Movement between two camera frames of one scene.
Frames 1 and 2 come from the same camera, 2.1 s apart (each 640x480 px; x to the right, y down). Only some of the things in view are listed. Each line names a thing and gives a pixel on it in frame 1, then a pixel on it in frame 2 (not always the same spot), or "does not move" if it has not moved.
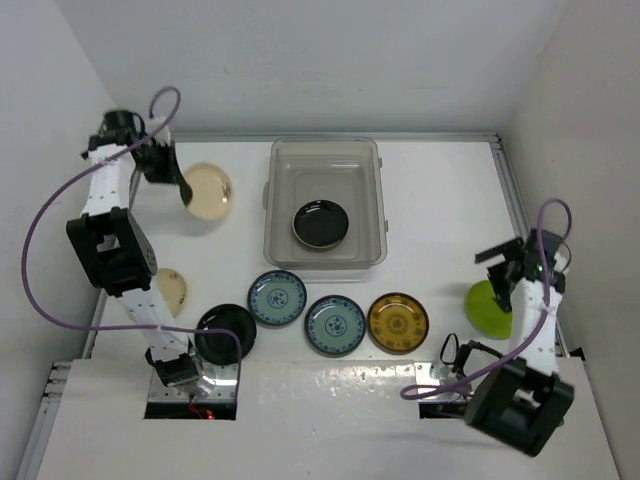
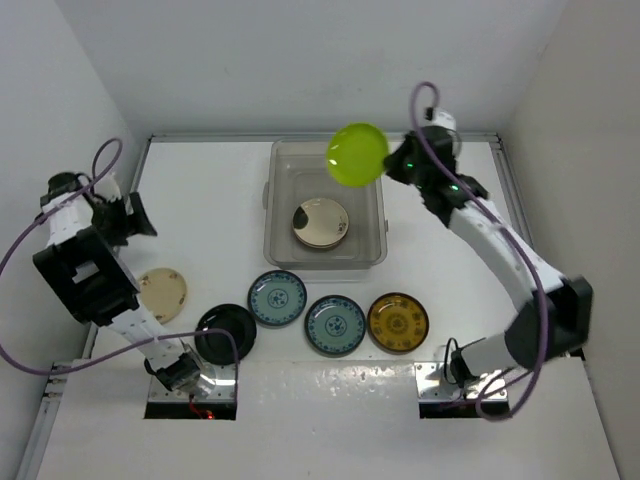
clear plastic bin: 325,204 does not move
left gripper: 172,169 -> 139,223
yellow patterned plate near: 398,323 does not move
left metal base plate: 218,384 does not move
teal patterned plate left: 277,298 does not move
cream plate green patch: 211,191 -> 320,223
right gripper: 500,290 -> 394,161
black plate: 222,348 does not move
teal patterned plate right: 335,326 does not move
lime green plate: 486,313 -> 356,154
